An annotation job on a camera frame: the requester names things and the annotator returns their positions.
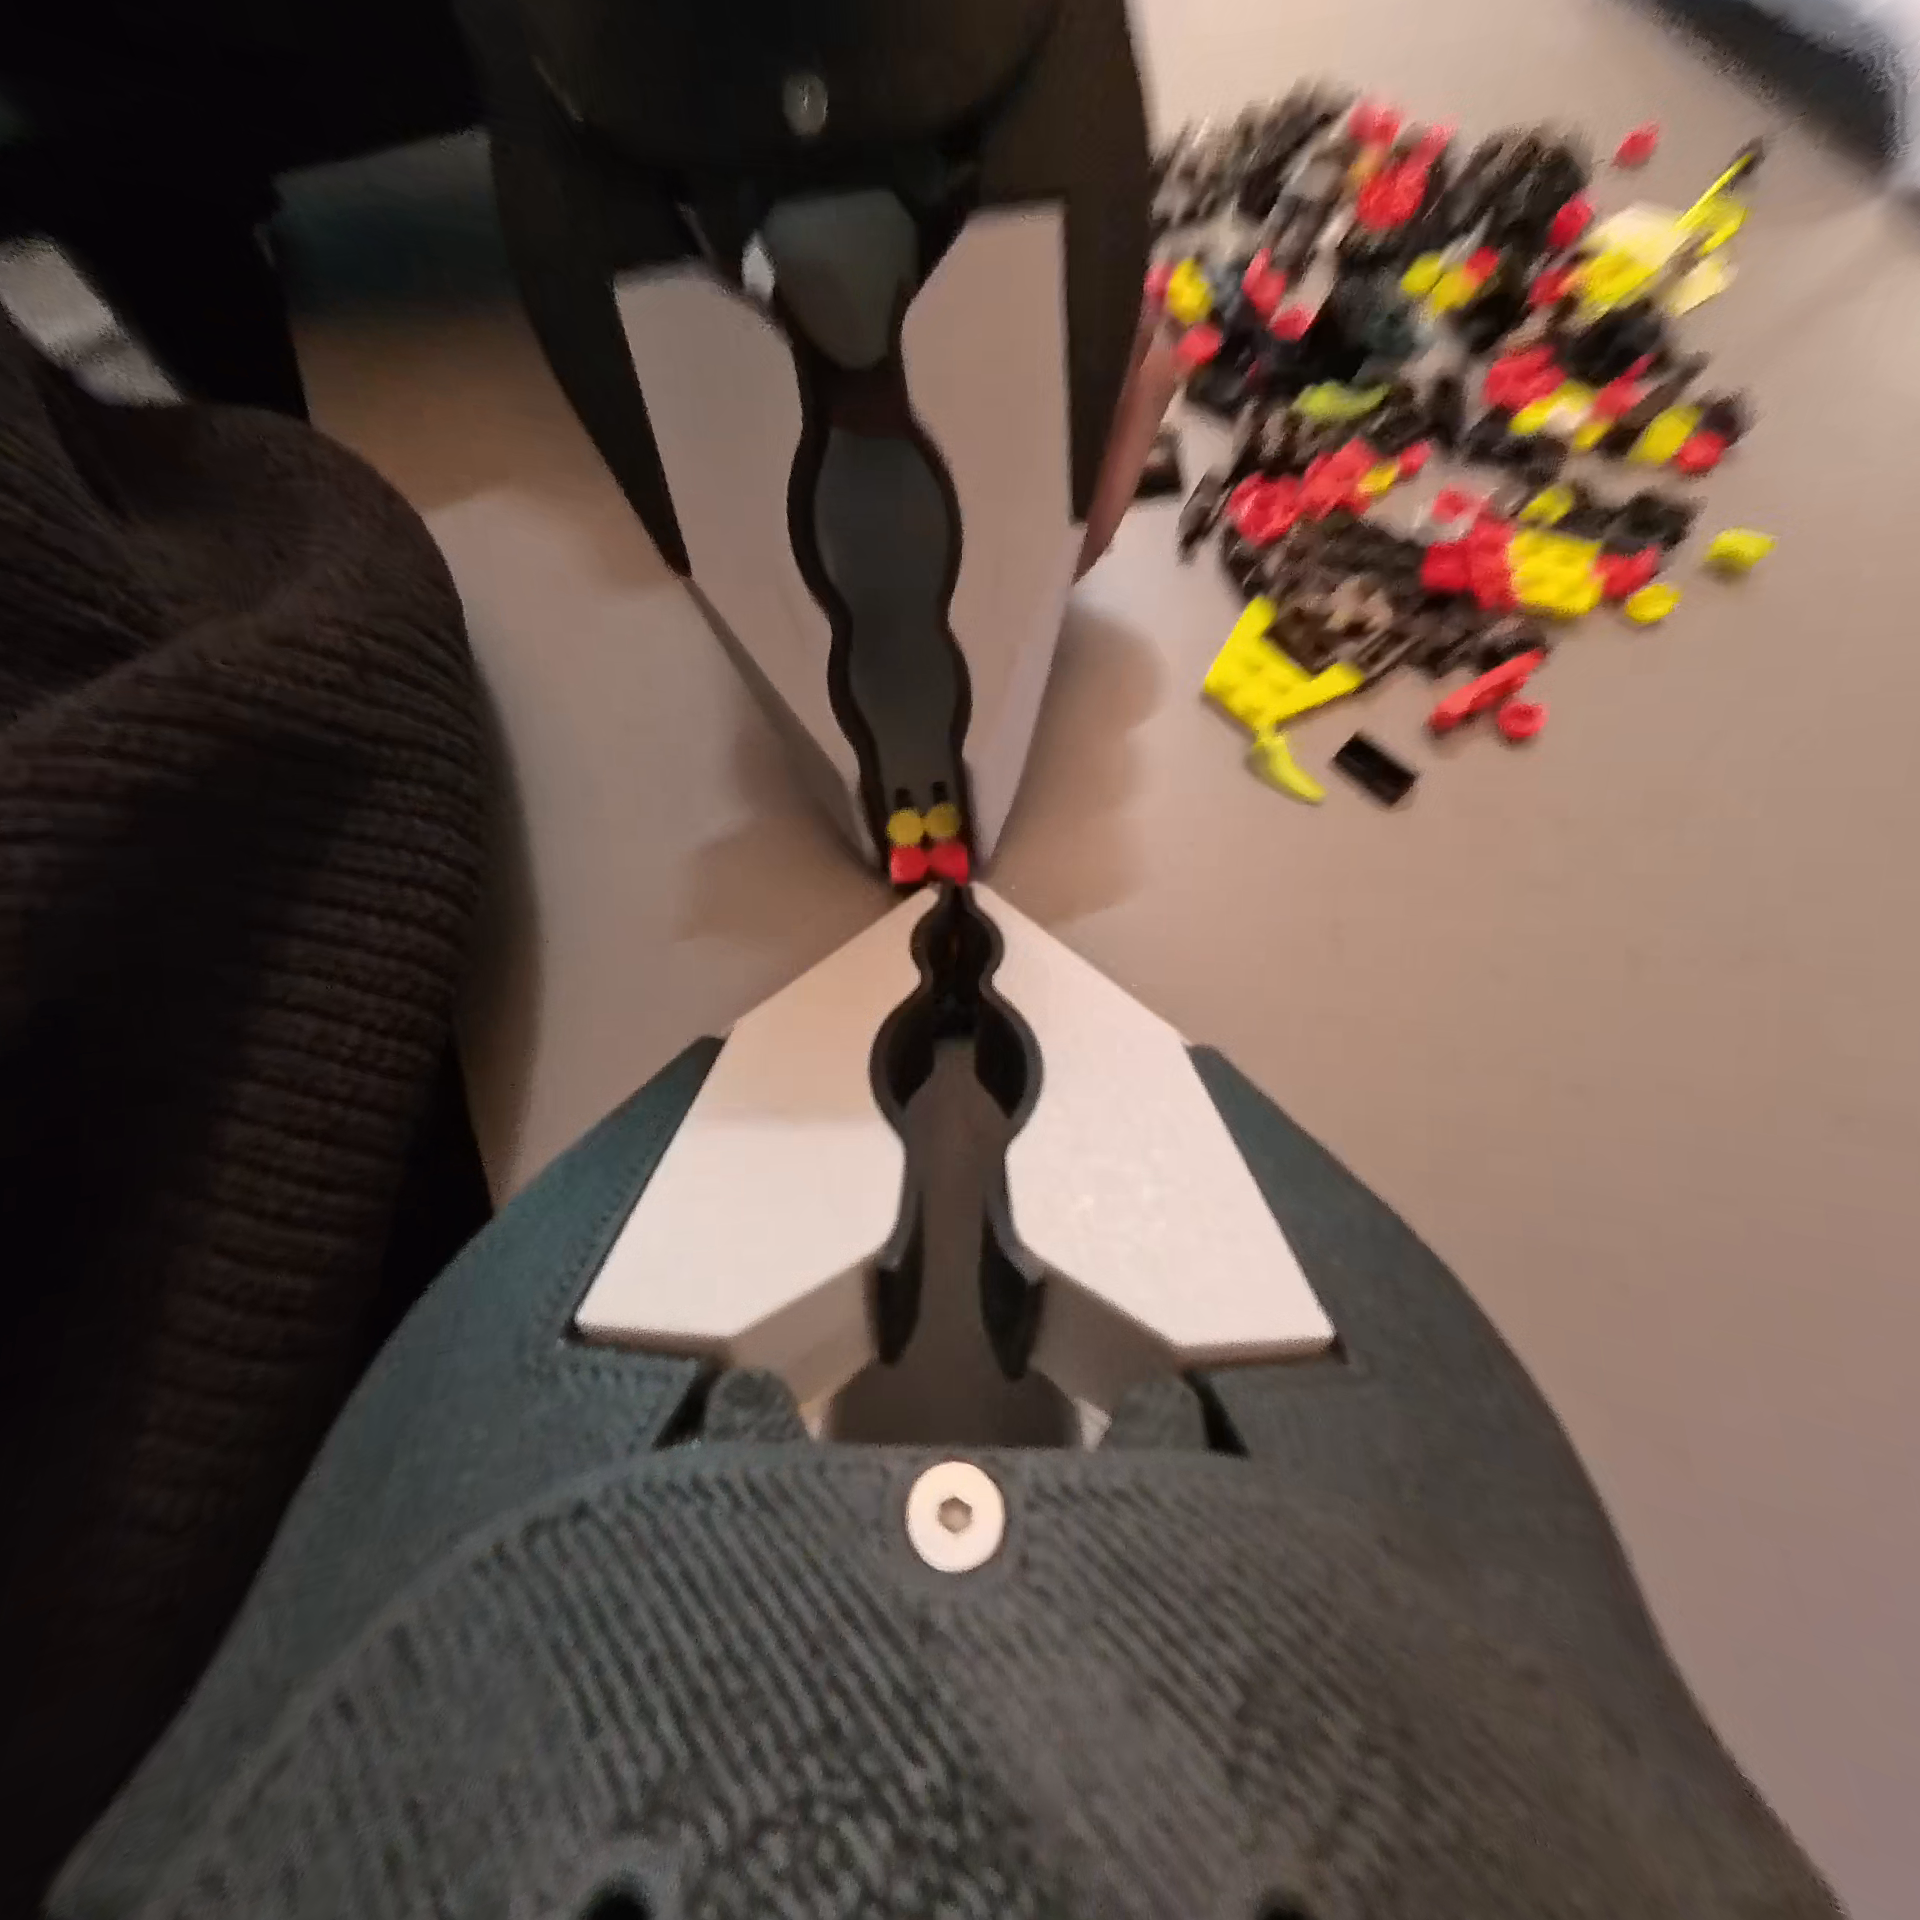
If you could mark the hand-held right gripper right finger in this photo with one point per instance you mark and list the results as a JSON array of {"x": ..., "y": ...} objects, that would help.
[{"x": 1153, "y": 1185}]

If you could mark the red yellow black lego assembly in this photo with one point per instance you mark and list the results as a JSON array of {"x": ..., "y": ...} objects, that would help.
[{"x": 926, "y": 848}]

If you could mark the pile of loose lego pieces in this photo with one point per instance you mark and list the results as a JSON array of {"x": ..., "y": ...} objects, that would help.
[{"x": 1440, "y": 450}]

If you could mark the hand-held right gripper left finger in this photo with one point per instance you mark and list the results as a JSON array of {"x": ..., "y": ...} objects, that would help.
[{"x": 751, "y": 1185}]

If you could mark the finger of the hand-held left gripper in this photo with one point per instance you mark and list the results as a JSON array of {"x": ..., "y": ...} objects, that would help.
[
  {"x": 735, "y": 510},
  {"x": 1019, "y": 450}
]

